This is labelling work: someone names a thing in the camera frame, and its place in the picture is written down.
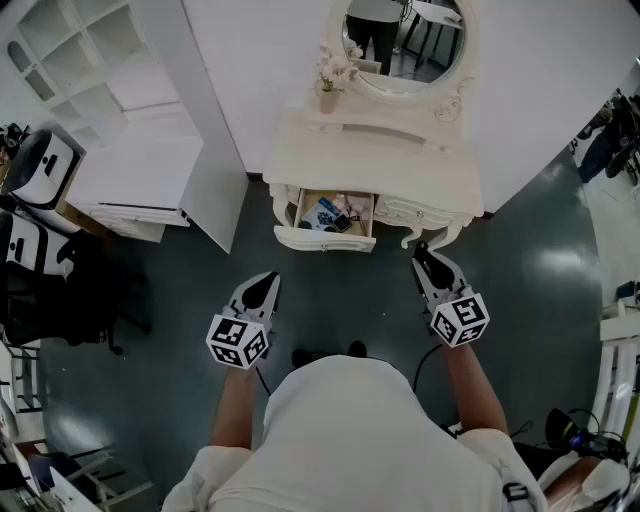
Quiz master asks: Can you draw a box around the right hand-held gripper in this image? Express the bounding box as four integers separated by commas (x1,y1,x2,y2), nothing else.
410,242,491,349

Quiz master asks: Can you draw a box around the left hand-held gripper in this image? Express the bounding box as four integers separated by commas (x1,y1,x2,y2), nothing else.
205,272,282,371

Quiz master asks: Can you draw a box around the blue patterned packet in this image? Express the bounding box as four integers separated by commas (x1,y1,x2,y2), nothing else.
301,196,342,231

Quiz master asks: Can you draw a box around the person's left forearm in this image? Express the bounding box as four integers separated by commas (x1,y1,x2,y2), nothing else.
208,367,262,451

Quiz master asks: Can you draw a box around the person's right forearm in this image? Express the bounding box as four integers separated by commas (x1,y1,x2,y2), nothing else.
439,343,509,437

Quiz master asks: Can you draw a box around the white carved drawer front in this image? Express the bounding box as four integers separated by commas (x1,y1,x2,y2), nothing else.
374,195,454,227

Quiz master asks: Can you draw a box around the white vanity dressing table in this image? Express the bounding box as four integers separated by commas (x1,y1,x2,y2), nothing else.
263,107,485,254

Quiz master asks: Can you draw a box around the white-framed oval mirror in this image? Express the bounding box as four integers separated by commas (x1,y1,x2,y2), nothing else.
299,0,480,151

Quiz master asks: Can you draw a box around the person's white shirt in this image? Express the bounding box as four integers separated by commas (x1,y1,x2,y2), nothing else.
162,354,546,512

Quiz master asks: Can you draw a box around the white side table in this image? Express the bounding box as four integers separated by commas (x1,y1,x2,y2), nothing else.
594,299,640,437

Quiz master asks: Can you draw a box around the black office chair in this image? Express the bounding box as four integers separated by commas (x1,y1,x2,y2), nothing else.
0,232,152,357

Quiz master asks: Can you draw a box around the pale pink flower bouquet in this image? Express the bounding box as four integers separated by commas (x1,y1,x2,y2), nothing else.
316,43,365,95

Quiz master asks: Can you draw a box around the white and black rounded device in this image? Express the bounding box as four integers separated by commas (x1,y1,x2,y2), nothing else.
0,209,74,277
8,128,82,210

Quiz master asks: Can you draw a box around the white cubby shelf unit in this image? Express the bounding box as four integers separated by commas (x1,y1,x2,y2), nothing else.
7,0,250,255

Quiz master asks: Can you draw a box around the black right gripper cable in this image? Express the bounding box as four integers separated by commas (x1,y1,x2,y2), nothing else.
411,343,445,394

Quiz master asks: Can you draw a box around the grey metal frame stool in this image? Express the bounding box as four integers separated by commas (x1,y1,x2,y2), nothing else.
29,443,157,512

